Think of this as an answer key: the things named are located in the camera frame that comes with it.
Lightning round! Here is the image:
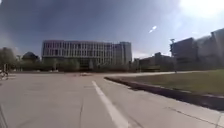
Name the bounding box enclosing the large grey multi-storey building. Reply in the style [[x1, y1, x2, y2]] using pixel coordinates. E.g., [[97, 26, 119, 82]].
[[41, 39, 133, 71]]

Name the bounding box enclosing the low building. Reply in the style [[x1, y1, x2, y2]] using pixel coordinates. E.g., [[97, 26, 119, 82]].
[[137, 51, 175, 72]]

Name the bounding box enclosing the row of trees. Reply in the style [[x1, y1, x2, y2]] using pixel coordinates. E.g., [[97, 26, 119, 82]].
[[0, 46, 139, 73]]

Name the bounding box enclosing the lamp pole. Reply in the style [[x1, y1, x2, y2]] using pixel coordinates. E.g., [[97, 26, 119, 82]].
[[169, 38, 178, 73]]

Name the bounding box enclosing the dark kerb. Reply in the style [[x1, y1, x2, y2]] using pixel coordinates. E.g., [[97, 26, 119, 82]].
[[103, 76, 224, 112]]

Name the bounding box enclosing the grey paved plaza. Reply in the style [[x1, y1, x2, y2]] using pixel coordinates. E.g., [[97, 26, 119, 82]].
[[0, 70, 224, 128]]

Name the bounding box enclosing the grass lawn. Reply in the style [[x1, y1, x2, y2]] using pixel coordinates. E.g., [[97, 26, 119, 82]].
[[120, 68, 224, 98]]

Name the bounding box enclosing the dark building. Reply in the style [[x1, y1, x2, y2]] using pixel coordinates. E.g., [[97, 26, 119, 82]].
[[169, 27, 224, 71]]

